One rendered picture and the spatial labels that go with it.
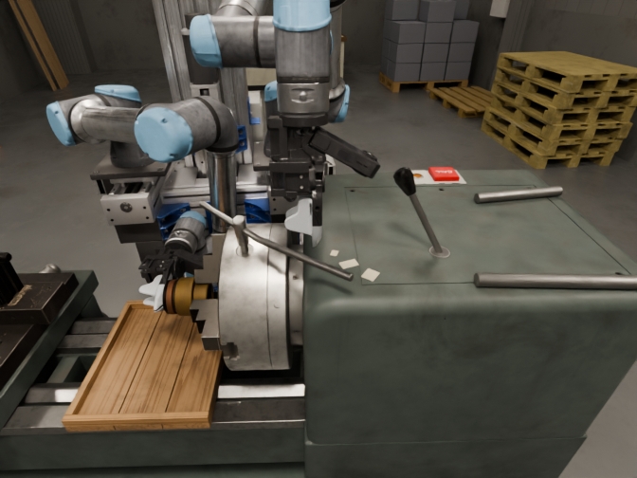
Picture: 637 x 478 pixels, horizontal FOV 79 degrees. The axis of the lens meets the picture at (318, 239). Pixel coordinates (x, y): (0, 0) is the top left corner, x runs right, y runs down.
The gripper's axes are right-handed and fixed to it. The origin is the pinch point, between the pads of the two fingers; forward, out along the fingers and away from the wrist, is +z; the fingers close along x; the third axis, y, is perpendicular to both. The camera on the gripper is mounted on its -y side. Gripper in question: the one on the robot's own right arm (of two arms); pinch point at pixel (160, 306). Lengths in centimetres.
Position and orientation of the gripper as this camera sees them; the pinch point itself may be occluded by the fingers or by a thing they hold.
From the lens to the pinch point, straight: 90.2
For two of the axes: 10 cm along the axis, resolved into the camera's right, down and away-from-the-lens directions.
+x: 0.0, -8.3, -5.6
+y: -10.0, 0.1, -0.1
